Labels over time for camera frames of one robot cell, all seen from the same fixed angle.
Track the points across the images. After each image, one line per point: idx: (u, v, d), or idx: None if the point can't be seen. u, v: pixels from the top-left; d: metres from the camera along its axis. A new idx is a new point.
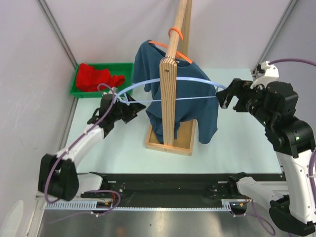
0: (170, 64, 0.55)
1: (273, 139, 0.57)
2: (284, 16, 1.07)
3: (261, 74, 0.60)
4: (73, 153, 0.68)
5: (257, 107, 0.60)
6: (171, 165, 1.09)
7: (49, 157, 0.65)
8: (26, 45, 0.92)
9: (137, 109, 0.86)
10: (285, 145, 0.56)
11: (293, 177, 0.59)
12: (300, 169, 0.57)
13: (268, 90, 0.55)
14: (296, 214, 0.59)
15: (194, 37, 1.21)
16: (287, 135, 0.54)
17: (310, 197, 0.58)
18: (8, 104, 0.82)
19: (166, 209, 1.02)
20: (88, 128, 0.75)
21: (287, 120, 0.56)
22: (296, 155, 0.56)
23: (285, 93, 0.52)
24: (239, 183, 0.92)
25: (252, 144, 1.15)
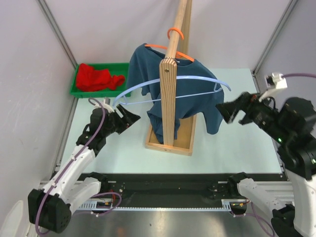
0: (170, 64, 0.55)
1: (285, 160, 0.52)
2: (285, 16, 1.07)
3: (272, 87, 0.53)
4: (61, 186, 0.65)
5: (269, 123, 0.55)
6: (170, 166, 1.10)
7: (37, 192, 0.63)
8: (26, 45, 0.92)
9: (130, 121, 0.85)
10: (299, 167, 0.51)
11: (301, 196, 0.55)
12: (312, 190, 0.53)
13: (285, 107, 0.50)
14: (300, 230, 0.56)
15: (194, 37, 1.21)
16: (302, 156, 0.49)
17: None
18: (8, 104, 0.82)
19: (166, 209, 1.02)
20: (76, 152, 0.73)
21: (304, 139, 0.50)
22: (309, 178, 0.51)
23: (306, 111, 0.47)
24: (240, 185, 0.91)
25: (252, 143, 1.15)
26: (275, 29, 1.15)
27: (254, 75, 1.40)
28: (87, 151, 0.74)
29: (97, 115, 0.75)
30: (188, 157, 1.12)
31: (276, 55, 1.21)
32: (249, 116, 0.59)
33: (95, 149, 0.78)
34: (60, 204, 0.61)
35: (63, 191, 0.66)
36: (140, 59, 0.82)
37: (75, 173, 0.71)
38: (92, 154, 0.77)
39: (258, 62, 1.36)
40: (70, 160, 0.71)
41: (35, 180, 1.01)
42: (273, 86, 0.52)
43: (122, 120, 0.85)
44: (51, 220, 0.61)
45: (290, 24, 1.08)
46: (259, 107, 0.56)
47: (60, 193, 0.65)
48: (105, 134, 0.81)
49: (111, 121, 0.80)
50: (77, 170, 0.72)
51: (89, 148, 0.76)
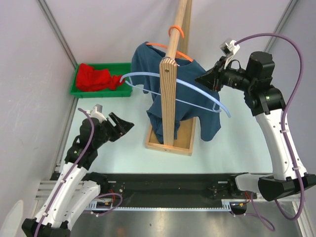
0: (170, 64, 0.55)
1: (249, 101, 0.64)
2: (285, 15, 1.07)
3: (230, 55, 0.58)
4: (53, 214, 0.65)
5: (241, 81, 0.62)
6: (170, 165, 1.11)
7: (30, 220, 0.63)
8: (26, 45, 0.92)
9: (122, 129, 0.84)
10: (258, 106, 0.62)
11: (268, 135, 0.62)
12: (273, 125, 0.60)
13: (251, 59, 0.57)
14: (278, 175, 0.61)
15: (194, 37, 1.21)
16: (259, 98, 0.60)
17: (287, 154, 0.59)
18: (8, 103, 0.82)
19: (166, 209, 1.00)
20: (64, 174, 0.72)
21: (263, 84, 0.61)
22: (267, 111, 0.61)
23: (263, 59, 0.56)
24: (237, 177, 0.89)
25: (250, 145, 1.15)
26: (269, 41, 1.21)
27: None
28: (77, 169, 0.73)
29: (86, 127, 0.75)
30: (188, 157, 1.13)
31: (276, 56, 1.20)
32: (222, 82, 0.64)
33: (85, 164, 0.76)
34: (54, 232, 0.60)
35: (56, 218, 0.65)
36: (142, 59, 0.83)
37: (67, 195, 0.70)
38: (82, 173, 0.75)
39: None
40: (59, 183, 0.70)
41: (35, 180, 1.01)
42: (231, 54, 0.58)
43: (114, 129, 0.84)
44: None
45: (290, 24, 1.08)
46: (227, 72, 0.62)
47: (53, 221, 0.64)
48: (97, 145, 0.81)
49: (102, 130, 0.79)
50: (68, 192, 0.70)
51: (78, 167, 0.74)
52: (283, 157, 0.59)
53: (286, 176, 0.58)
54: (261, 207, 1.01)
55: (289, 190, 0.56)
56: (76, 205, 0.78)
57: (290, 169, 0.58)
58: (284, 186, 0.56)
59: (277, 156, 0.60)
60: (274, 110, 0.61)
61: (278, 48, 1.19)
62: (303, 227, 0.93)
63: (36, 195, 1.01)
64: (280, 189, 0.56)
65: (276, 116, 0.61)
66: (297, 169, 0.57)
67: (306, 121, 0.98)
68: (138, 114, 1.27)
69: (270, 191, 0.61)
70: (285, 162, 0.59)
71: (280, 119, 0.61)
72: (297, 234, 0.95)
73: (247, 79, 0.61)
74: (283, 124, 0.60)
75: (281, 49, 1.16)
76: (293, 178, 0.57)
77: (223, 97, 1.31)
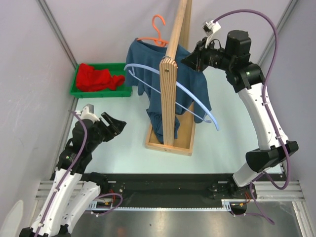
0: (171, 64, 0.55)
1: (230, 79, 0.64)
2: (285, 16, 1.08)
3: (210, 33, 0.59)
4: (49, 223, 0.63)
5: (221, 59, 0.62)
6: (171, 165, 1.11)
7: (26, 232, 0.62)
8: (26, 45, 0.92)
9: (116, 129, 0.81)
10: (240, 83, 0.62)
11: (251, 108, 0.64)
12: (256, 98, 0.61)
13: (228, 37, 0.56)
14: (262, 144, 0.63)
15: (194, 38, 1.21)
16: (240, 74, 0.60)
17: (269, 123, 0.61)
18: (8, 103, 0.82)
19: (166, 209, 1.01)
20: (58, 181, 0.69)
21: (243, 61, 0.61)
22: (249, 86, 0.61)
23: (241, 37, 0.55)
24: (235, 175, 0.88)
25: (246, 144, 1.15)
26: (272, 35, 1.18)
27: None
28: (70, 176, 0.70)
29: (80, 130, 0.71)
30: (188, 156, 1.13)
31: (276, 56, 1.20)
32: (204, 61, 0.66)
33: (78, 169, 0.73)
34: None
35: (53, 227, 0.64)
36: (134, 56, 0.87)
37: (63, 203, 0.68)
38: (77, 177, 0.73)
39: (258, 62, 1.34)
40: (54, 192, 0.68)
41: (35, 179, 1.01)
42: (211, 31, 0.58)
43: (107, 130, 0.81)
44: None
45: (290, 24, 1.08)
46: (208, 51, 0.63)
47: (50, 231, 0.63)
48: (91, 147, 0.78)
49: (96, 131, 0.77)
50: (63, 199, 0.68)
51: (71, 174, 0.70)
52: (266, 128, 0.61)
53: (270, 145, 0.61)
54: (263, 207, 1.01)
55: (274, 157, 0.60)
56: (75, 210, 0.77)
57: (274, 137, 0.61)
58: (269, 154, 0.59)
59: (261, 129, 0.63)
60: (255, 84, 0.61)
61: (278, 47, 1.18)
62: (303, 227, 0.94)
63: (36, 195, 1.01)
64: (265, 157, 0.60)
65: (257, 91, 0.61)
66: (280, 137, 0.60)
67: (305, 121, 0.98)
68: (138, 114, 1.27)
69: (257, 162, 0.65)
70: (268, 133, 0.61)
71: (261, 93, 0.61)
72: (297, 233, 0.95)
73: (226, 57, 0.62)
74: (264, 97, 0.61)
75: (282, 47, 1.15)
76: (277, 146, 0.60)
77: (211, 95, 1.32)
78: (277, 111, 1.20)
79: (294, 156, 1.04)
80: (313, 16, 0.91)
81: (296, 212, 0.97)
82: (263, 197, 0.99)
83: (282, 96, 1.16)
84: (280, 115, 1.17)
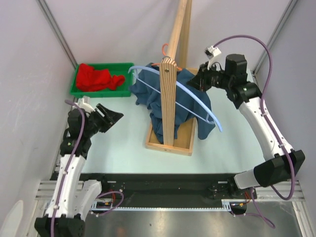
0: (171, 64, 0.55)
1: (230, 96, 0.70)
2: (283, 18, 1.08)
3: (211, 57, 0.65)
4: (64, 205, 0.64)
5: (222, 79, 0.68)
6: (170, 166, 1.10)
7: (41, 221, 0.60)
8: (26, 45, 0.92)
9: (110, 118, 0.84)
10: (238, 99, 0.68)
11: (252, 121, 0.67)
12: (255, 110, 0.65)
13: (227, 59, 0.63)
14: (267, 155, 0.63)
15: (194, 38, 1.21)
16: (239, 92, 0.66)
17: (271, 133, 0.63)
18: (8, 103, 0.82)
19: (166, 209, 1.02)
20: (65, 166, 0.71)
21: (241, 79, 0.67)
22: (246, 100, 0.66)
23: (237, 59, 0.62)
24: (236, 177, 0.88)
25: (249, 147, 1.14)
26: (272, 34, 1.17)
27: (253, 75, 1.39)
28: (75, 158, 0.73)
29: (75, 116, 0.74)
30: (188, 157, 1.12)
31: (276, 56, 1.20)
32: (207, 83, 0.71)
33: (82, 152, 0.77)
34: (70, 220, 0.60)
35: (68, 208, 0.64)
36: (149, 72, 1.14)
37: (73, 185, 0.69)
38: (82, 160, 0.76)
39: (258, 62, 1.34)
40: (62, 176, 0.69)
41: (35, 180, 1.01)
42: (212, 55, 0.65)
43: (102, 120, 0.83)
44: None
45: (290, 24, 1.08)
46: (210, 73, 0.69)
47: (67, 211, 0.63)
48: (89, 135, 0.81)
49: (91, 121, 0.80)
50: (73, 181, 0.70)
51: (76, 156, 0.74)
52: (268, 137, 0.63)
53: (274, 153, 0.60)
54: (263, 207, 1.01)
55: (280, 167, 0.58)
56: (83, 199, 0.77)
57: (277, 146, 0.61)
58: (274, 163, 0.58)
59: (263, 138, 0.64)
60: (253, 98, 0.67)
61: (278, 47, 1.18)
62: (303, 227, 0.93)
63: (36, 195, 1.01)
64: (271, 167, 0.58)
65: (256, 103, 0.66)
66: (283, 145, 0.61)
67: (306, 121, 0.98)
68: (138, 114, 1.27)
69: (265, 175, 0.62)
70: (270, 141, 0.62)
71: (259, 106, 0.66)
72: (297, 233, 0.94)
73: (226, 77, 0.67)
74: (262, 109, 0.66)
75: (282, 48, 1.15)
76: (281, 154, 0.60)
77: (214, 100, 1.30)
78: (278, 111, 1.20)
79: None
80: (312, 16, 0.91)
81: (296, 212, 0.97)
82: (263, 197, 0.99)
83: (282, 97, 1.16)
84: (280, 115, 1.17)
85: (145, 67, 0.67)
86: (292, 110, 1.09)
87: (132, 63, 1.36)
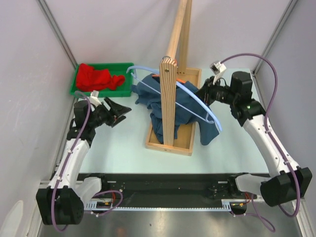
0: (171, 63, 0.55)
1: (234, 112, 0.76)
2: (283, 18, 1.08)
3: (217, 72, 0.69)
4: (67, 178, 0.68)
5: (227, 95, 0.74)
6: (169, 166, 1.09)
7: (44, 190, 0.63)
8: (26, 46, 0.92)
9: (116, 111, 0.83)
10: (243, 116, 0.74)
11: (257, 138, 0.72)
12: (258, 127, 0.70)
13: (233, 77, 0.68)
14: (273, 172, 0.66)
15: (194, 38, 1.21)
16: (243, 109, 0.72)
17: (276, 150, 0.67)
18: (8, 103, 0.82)
19: (166, 209, 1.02)
20: (70, 145, 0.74)
21: (246, 98, 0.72)
22: (250, 117, 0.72)
23: (243, 77, 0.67)
24: (237, 178, 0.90)
25: (250, 147, 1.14)
26: (272, 34, 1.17)
27: (253, 76, 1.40)
28: (81, 140, 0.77)
29: (80, 107, 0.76)
30: (188, 157, 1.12)
31: (276, 56, 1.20)
32: (211, 97, 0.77)
33: (88, 139, 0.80)
34: (72, 193, 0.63)
35: (70, 181, 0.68)
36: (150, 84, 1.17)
37: (76, 163, 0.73)
38: (87, 144, 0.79)
39: (258, 62, 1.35)
40: (67, 154, 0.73)
41: (35, 180, 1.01)
42: (218, 71, 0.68)
43: (108, 113, 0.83)
44: (68, 214, 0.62)
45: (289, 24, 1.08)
46: (215, 89, 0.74)
47: (69, 184, 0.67)
48: (93, 126, 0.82)
49: (96, 113, 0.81)
50: (77, 161, 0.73)
51: (82, 139, 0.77)
52: (273, 154, 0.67)
53: (279, 170, 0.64)
54: (262, 208, 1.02)
55: (285, 184, 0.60)
56: (84, 187, 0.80)
57: (282, 163, 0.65)
58: (280, 180, 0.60)
59: (268, 155, 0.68)
60: (256, 116, 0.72)
61: (278, 47, 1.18)
62: (303, 227, 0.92)
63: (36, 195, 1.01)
64: (276, 183, 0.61)
65: (259, 121, 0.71)
66: (288, 162, 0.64)
67: (306, 121, 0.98)
68: (138, 114, 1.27)
69: (272, 193, 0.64)
70: (275, 158, 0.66)
71: (263, 123, 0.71)
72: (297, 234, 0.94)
73: (231, 94, 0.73)
74: (266, 126, 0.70)
75: (282, 48, 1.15)
76: (286, 172, 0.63)
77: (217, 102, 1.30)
78: (278, 111, 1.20)
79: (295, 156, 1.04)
80: (312, 16, 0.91)
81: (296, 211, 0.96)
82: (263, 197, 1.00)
83: (282, 97, 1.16)
84: (281, 115, 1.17)
85: (142, 67, 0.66)
86: (292, 111, 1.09)
87: (132, 63, 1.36)
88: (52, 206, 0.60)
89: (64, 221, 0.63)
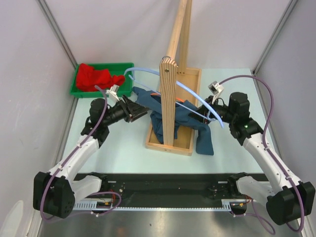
0: (170, 63, 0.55)
1: (233, 132, 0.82)
2: (283, 18, 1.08)
3: (216, 93, 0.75)
4: (67, 170, 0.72)
5: (226, 114, 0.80)
6: (169, 166, 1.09)
7: (43, 175, 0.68)
8: (25, 45, 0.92)
9: (131, 110, 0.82)
10: (241, 136, 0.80)
11: (257, 155, 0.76)
12: (257, 145, 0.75)
13: (231, 98, 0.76)
14: (276, 186, 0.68)
15: (194, 38, 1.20)
16: (241, 128, 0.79)
17: (276, 166, 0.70)
18: (8, 104, 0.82)
19: (166, 209, 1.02)
20: (81, 140, 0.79)
21: (243, 117, 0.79)
22: (248, 136, 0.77)
23: (241, 99, 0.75)
24: (238, 181, 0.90)
25: None
26: (273, 34, 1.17)
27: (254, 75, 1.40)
28: (92, 138, 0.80)
29: (96, 109, 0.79)
30: (188, 157, 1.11)
31: (277, 56, 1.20)
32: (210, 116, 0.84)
33: (99, 139, 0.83)
34: (66, 186, 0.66)
35: (69, 174, 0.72)
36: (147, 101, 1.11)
37: (80, 159, 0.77)
38: (97, 143, 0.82)
39: (258, 62, 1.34)
40: (76, 147, 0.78)
41: None
42: (217, 92, 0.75)
43: (123, 112, 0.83)
44: (57, 205, 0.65)
45: (289, 24, 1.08)
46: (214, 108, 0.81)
47: (67, 176, 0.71)
48: (107, 125, 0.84)
49: (112, 111, 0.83)
50: (81, 156, 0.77)
51: (93, 138, 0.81)
52: (274, 170, 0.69)
53: (282, 185, 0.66)
54: (261, 209, 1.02)
55: (290, 201, 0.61)
56: (82, 184, 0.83)
57: (284, 178, 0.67)
58: (285, 197, 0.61)
59: (270, 171, 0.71)
60: (255, 135, 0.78)
61: (279, 46, 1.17)
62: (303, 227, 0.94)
63: None
64: (281, 201, 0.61)
65: (258, 139, 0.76)
66: (290, 177, 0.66)
67: (307, 121, 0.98)
68: None
69: (278, 211, 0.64)
70: (277, 174, 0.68)
71: (261, 140, 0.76)
72: (297, 234, 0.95)
73: (230, 114, 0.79)
74: (265, 143, 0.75)
75: (282, 47, 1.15)
76: (289, 187, 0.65)
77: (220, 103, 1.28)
78: (278, 112, 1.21)
79: (295, 157, 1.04)
80: (313, 16, 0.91)
81: None
82: None
83: (283, 97, 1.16)
84: (281, 115, 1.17)
85: (140, 68, 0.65)
86: (292, 111, 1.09)
87: (132, 63, 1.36)
88: (45, 192, 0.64)
89: (51, 212, 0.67)
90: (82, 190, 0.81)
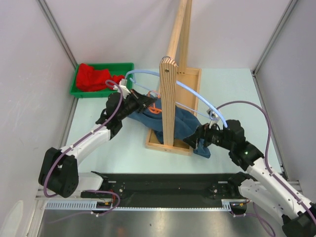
0: (170, 63, 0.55)
1: (235, 160, 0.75)
2: (284, 16, 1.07)
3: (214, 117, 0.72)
4: (78, 150, 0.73)
5: (222, 139, 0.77)
6: (170, 166, 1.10)
7: (54, 151, 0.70)
8: (26, 44, 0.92)
9: (143, 101, 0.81)
10: (244, 164, 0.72)
11: (262, 180, 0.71)
12: (262, 172, 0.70)
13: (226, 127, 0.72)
14: (290, 212, 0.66)
15: (194, 38, 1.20)
16: (242, 156, 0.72)
17: (286, 190, 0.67)
18: (8, 103, 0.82)
19: (166, 209, 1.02)
20: (95, 128, 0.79)
21: (241, 143, 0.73)
22: (251, 163, 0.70)
23: (236, 127, 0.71)
24: (241, 187, 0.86)
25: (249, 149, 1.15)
26: (273, 33, 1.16)
27: (254, 75, 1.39)
28: (105, 128, 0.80)
29: (112, 102, 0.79)
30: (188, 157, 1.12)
31: (277, 56, 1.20)
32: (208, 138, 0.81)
33: (111, 132, 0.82)
34: (74, 166, 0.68)
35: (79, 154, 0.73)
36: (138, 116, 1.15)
37: (91, 145, 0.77)
38: (108, 135, 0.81)
39: (258, 62, 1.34)
40: (89, 133, 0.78)
41: (35, 180, 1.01)
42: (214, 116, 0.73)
43: (137, 104, 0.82)
44: (60, 183, 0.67)
45: (290, 23, 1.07)
46: (211, 133, 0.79)
47: (76, 155, 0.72)
48: (121, 118, 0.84)
49: (126, 103, 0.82)
50: (93, 142, 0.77)
51: (106, 128, 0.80)
52: (284, 196, 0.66)
53: (296, 211, 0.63)
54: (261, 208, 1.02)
55: (307, 226, 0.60)
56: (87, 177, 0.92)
57: (296, 203, 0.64)
58: (301, 223, 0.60)
59: (281, 197, 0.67)
60: (257, 160, 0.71)
61: (279, 46, 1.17)
62: None
63: (36, 195, 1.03)
64: (298, 228, 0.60)
65: (261, 166, 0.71)
66: (302, 202, 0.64)
67: (308, 121, 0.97)
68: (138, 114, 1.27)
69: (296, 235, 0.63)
70: (289, 200, 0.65)
71: (265, 166, 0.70)
72: None
73: (227, 140, 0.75)
74: (269, 169, 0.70)
75: (282, 47, 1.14)
76: (303, 212, 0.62)
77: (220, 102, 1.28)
78: (278, 112, 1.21)
79: (296, 156, 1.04)
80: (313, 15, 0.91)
81: None
82: None
83: (284, 97, 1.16)
84: (282, 115, 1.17)
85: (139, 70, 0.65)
86: (293, 110, 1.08)
87: (132, 63, 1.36)
88: (52, 168, 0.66)
89: (54, 188, 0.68)
90: (84, 179, 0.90)
